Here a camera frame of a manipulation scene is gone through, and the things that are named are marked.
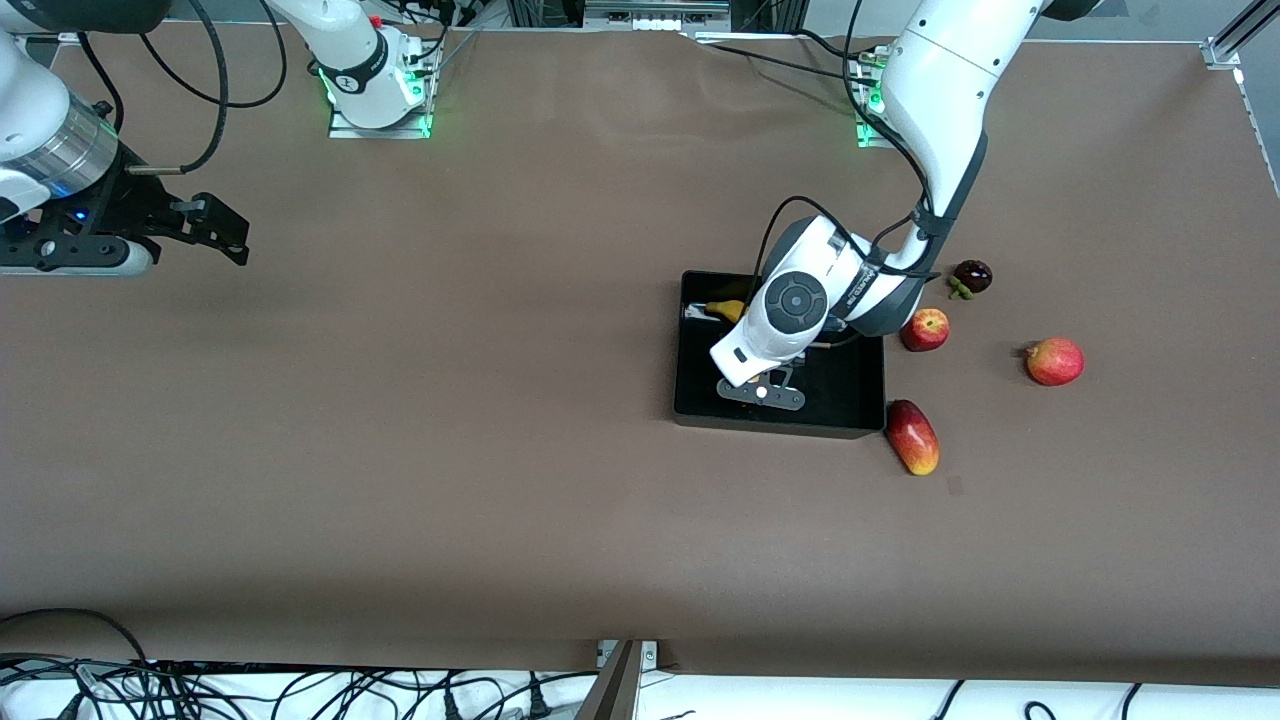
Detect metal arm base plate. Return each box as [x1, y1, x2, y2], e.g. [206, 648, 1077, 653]
[855, 50, 893, 150]
[327, 40, 436, 139]

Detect black looping cable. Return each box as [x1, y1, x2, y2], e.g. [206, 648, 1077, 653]
[138, 0, 291, 110]

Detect dark purple mangosteen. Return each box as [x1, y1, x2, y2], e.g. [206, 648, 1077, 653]
[948, 259, 994, 301]

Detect tangled black cable bundle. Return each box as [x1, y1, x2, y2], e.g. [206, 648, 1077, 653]
[0, 652, 601, 720]

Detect short black cable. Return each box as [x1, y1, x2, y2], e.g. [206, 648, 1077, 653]
[76, 28, 127, 131]

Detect black rectangular plastic box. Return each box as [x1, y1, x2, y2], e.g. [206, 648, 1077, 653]
[672, 270, 887, 440]

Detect dark metal beam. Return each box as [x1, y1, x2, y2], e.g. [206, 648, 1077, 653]
[575, 640, 643, 720]

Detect silver table edge bracket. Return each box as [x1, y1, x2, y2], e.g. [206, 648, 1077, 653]
[598, 640, 659, 671]

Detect black arched floor cable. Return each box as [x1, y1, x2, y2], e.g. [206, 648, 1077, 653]
[0, 607, 151, 666]

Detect thin black table cable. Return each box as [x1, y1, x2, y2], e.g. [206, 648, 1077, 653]
[690, 28, 886, 87]

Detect red yellow mango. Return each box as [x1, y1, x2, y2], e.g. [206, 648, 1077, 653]
[885, 399, 941, 477]

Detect red yellow apple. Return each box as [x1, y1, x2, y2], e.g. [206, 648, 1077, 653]
[899, 307, 951, 353]

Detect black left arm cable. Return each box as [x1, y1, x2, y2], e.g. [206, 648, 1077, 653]
[757, 0, 946, 301]

